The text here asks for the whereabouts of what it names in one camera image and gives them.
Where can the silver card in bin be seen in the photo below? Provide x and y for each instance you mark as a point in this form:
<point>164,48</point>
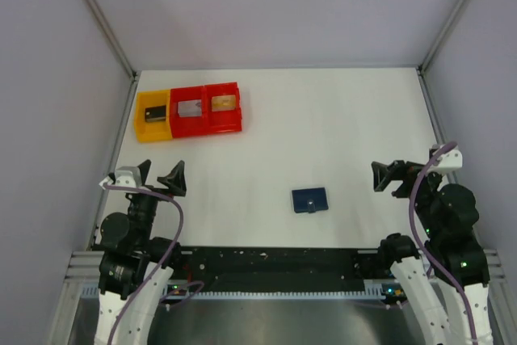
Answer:
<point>189,108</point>

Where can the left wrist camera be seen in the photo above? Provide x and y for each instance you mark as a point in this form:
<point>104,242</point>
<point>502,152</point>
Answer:
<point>121,177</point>

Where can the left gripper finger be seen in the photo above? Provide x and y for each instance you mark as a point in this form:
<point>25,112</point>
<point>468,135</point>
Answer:
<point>174,183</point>
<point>142,173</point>

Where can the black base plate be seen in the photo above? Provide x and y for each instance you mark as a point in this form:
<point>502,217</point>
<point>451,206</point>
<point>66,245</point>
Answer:
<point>239,269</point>

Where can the yellow plastic bin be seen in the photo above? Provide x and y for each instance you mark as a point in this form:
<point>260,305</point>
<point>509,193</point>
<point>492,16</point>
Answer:
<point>151,132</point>

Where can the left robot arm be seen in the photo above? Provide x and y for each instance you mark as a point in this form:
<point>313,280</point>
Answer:
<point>135,266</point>

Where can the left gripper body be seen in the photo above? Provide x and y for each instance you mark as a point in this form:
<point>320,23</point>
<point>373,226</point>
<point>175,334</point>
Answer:
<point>153,190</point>

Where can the middle red plastic bin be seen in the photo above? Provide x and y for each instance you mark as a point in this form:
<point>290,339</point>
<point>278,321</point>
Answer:
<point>191,126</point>

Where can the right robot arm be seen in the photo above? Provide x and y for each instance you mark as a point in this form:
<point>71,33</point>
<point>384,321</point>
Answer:
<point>447,284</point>

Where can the blue leather card holder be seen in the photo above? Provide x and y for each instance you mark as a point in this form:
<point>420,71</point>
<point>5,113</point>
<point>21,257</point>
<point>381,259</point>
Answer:
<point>309,200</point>

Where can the black card in bin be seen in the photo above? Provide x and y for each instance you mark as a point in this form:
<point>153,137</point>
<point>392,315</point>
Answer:
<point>156,114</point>

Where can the red plastic bin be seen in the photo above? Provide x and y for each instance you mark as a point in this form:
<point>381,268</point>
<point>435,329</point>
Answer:
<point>224,121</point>
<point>191,126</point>

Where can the gold card in bin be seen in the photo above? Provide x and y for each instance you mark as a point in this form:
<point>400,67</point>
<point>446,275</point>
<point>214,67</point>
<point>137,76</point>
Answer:
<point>223,102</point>

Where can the right red plastic bin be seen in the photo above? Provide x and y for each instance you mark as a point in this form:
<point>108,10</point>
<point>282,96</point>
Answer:
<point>224,121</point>

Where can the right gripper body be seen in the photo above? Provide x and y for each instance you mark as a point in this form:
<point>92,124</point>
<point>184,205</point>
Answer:
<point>402,178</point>

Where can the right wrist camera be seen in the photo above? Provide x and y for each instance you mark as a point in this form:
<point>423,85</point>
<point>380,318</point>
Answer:
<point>448,162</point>

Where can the white slotted cable duct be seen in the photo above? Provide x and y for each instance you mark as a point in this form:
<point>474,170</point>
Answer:
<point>390,293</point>

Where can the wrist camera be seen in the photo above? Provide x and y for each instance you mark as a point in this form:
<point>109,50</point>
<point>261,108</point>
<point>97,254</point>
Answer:
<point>121,177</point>
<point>448,162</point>

